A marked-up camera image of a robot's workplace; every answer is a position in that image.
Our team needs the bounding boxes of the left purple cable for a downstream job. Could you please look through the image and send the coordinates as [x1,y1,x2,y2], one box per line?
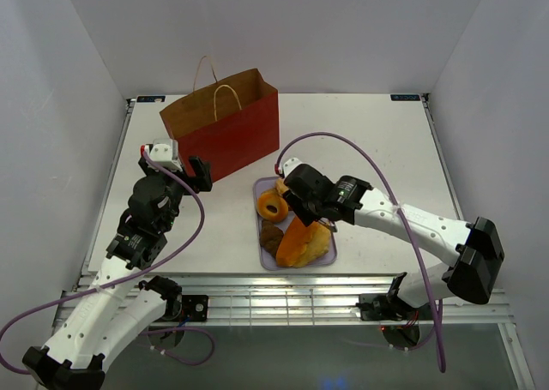
[0,149,215,376]

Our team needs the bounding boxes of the lilac plastic tray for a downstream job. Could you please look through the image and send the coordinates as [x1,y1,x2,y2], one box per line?
[253,177,337,271]

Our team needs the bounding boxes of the sliced brown bread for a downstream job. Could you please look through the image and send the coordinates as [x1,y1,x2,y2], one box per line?
[274,177,289,197]

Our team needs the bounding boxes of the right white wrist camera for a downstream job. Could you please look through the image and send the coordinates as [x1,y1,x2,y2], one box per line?
[274,157,303,178]

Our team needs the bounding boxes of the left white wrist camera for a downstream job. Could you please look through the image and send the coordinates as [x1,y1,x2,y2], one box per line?
[140,139,183,171]

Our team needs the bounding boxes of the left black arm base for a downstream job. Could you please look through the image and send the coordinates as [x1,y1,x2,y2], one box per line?
[138,276,209,322]

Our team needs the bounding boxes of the pale yellow flat bread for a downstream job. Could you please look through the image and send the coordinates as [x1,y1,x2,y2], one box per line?
[293,223,331,267]

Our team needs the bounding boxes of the orange donut bread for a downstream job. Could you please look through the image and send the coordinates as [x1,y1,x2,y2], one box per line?
[256,189,289,224]

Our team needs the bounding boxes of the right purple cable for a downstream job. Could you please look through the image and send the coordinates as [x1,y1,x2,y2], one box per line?
[276,131,448,374]

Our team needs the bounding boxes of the brown chocolate croissant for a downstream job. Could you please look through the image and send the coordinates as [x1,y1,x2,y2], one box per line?
[259,219,284,257]

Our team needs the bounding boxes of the aluminium table frame rail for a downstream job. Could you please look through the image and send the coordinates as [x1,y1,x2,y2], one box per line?
[168,274,515,327]

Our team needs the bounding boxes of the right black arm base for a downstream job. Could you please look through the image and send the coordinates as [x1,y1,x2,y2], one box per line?
[355,272,432,321]

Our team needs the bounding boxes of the metal tongs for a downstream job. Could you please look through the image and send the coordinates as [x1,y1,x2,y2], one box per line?
[318,219,338,233]

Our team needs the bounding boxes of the red paper bag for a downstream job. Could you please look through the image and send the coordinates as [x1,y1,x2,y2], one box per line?
[160,68,280,182]

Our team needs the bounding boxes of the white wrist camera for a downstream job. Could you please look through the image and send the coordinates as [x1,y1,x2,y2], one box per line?
[274,157,303,178]
[140,139,183,171]

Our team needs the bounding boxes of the right blue table sticker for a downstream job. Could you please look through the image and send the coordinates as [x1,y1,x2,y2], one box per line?
[390,94,421,102]

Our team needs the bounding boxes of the left blue table sticker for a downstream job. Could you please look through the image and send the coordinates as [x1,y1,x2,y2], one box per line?
[136,95,166,103]

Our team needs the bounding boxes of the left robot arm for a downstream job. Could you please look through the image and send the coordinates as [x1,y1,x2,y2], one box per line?
[22,154,213,389]

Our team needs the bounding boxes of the purple cable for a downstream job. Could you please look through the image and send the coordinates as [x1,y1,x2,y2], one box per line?
[0,149,215,376]
[276,131,448,374]

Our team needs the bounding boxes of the blue table sticker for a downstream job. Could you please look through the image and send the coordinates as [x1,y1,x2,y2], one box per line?
[390,94,421,102]
[136,95,166,103]

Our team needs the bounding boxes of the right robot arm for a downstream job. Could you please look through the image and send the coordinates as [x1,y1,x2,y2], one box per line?
[278,159,504,321]

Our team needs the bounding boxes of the long orange baguette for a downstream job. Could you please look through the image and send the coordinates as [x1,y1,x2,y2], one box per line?
[275,216,318,267]

